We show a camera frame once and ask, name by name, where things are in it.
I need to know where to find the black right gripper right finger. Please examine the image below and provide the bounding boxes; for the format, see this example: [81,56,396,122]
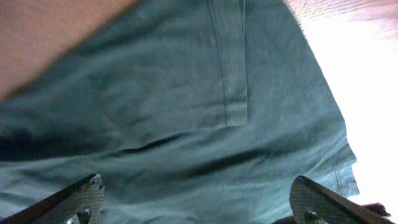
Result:
[289,175,394,224]

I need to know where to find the dark green t-shirt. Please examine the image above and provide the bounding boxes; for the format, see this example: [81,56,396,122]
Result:
[1,0,358,223]

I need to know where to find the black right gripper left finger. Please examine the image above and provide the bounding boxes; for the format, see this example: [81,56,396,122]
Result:
[1,174,106,224]

